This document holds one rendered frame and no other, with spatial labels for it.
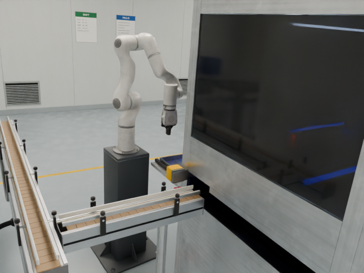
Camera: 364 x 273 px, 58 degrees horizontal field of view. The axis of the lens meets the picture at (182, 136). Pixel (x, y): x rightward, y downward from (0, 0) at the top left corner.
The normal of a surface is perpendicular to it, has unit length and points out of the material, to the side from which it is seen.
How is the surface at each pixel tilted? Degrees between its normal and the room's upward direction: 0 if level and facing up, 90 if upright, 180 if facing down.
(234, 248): 90
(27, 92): 90
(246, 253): 90
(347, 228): 90
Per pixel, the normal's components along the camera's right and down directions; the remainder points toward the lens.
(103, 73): 0.51, 0.30
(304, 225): -0.85, 0.11
